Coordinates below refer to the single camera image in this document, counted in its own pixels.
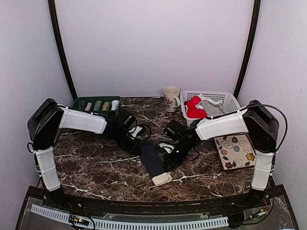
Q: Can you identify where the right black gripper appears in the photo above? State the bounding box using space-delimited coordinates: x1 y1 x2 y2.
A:
163 140 194 173

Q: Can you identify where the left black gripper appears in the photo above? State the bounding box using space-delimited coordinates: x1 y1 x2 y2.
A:
110 130 142 155

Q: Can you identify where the navy underwear cream waistband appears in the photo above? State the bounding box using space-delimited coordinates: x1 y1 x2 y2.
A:
140 141 173 186

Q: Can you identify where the grey underwear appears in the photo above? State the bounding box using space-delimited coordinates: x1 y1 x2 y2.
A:
198 94 226 117

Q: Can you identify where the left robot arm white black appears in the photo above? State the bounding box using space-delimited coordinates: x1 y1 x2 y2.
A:
27 98 141 209

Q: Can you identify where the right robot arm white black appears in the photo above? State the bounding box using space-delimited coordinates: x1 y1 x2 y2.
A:
163 100 282 208

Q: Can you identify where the red underwear in basket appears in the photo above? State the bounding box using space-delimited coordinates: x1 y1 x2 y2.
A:
186 95 207 119

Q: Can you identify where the white rolled cloth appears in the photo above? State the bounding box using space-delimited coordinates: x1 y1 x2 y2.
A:
111 100 119 111

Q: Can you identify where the green divided organizer tray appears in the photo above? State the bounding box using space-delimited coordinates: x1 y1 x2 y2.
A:
72 96 121 116

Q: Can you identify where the olive rolled cloth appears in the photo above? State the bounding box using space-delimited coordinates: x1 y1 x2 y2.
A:
102 101 110 111

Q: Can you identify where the grey-green rolled cloth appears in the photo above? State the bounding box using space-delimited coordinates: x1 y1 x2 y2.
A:
94 100 102 111

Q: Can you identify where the cream floral mug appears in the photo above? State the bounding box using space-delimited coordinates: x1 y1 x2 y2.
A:
164 86 181 113

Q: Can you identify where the pink rolled cloth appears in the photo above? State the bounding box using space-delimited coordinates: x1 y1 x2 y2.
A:
84 103 92 111

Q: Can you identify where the patterned dark rolled cloth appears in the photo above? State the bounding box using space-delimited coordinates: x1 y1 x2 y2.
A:
76 100 86 111

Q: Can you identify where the floral square coaster tile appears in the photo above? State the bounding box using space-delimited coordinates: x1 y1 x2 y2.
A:
214 134 256 171

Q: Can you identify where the white plastic basket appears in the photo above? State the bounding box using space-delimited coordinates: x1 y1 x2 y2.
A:
180 90 241 126

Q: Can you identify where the small green circuit board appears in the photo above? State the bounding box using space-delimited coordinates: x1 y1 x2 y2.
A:
68 215 90 227

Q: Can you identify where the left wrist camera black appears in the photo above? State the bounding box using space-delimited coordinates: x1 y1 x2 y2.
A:
129 124 152 141

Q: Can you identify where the white slotted cable duct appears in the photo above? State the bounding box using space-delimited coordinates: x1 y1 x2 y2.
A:
30 204 229 230

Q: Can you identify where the black front rail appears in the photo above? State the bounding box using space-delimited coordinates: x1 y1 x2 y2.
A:
23 185 291 217

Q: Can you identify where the left black frame post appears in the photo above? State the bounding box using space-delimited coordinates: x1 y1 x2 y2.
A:
48 0 78 100

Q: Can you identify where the black frame post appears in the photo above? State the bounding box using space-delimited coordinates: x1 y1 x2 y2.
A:
233 0 261 99
48 0 78 100

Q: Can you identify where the right black frame post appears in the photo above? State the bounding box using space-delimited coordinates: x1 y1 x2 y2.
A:
233 0 261 99

